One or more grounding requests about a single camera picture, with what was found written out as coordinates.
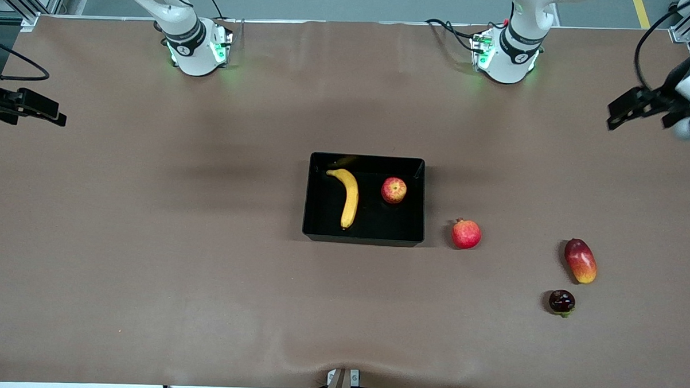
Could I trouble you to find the black plastic box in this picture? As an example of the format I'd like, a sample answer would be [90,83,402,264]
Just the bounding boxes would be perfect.
[301,152,428,247]

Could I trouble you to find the red yellow mango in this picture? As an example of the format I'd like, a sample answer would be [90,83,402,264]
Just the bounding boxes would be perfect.
[563,238,599,285]

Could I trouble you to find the red yellow apple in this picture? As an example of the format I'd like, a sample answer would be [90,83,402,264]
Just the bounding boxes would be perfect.
[380,176,408,205]

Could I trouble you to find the dark purple mangosteen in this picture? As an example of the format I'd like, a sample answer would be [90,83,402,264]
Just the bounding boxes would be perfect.
[548,289,576,318]

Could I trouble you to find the red pomegranate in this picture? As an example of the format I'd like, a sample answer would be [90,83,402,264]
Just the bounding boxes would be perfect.
[450,218,483,250]

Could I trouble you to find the brown table cover mat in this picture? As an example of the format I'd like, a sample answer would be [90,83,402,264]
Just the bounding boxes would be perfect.
[0,9,690,388]

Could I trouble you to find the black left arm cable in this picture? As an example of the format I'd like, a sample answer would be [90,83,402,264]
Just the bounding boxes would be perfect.
[633,1,690,95]

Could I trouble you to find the black right base cable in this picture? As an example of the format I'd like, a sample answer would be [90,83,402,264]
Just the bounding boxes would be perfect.
[199,0,227,22]

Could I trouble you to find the black left base cables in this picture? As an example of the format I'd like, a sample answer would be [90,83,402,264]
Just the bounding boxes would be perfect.
[423,18,484,53]

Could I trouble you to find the yellow banana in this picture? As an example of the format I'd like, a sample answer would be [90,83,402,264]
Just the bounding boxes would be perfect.
[324,168,361,230]

